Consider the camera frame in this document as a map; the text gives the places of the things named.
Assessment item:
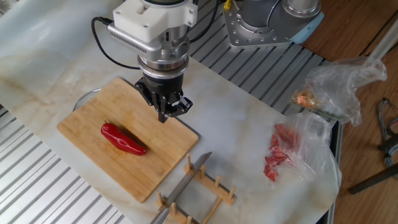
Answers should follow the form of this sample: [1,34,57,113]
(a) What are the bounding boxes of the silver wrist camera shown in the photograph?
[107,23,162,62]

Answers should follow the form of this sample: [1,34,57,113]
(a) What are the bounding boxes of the wooden peg rack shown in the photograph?
[155,152,237,224]

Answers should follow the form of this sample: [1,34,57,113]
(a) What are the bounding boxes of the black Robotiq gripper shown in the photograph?
[134,70,193,124]

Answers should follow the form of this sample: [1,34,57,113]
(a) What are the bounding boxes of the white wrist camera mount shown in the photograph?
[112,0,199,43]

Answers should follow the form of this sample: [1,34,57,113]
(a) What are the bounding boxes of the black camera cable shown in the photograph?
[91,16,141,71]

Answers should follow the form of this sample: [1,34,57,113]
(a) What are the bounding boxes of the aluminium profile beam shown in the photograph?
[368,18,398,62]

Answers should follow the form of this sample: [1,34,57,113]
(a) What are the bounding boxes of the steel kitchen knife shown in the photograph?
[149,151,213,224]

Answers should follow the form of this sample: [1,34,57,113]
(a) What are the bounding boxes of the dark metal bar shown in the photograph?
[348,163,398,195]

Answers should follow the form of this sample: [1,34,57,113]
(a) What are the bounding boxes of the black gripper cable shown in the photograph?
[188,0,220,44]

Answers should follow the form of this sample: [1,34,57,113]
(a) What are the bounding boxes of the clear bag with orange scraps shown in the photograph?
[291,56,388,127]

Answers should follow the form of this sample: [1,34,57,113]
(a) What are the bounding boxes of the red chili pepper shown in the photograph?
[100,121,147,156]

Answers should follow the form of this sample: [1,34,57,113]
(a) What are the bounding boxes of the clear bag with chili pieces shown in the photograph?
[263,111,342,187]

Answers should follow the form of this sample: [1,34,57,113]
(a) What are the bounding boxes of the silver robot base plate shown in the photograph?
[223,0,324,49]

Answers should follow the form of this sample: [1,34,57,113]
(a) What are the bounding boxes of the marble pattern table mat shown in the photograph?
[0,0,343,224]

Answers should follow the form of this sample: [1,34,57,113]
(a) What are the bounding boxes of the bamboo cutting board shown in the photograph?
[57,77,200,203]

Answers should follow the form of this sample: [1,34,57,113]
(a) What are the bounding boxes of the grey cable bundle on floor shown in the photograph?
[377,98,398,169]

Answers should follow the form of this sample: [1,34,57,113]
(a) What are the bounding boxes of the clear glass bowl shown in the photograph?
[72,88,103,112]

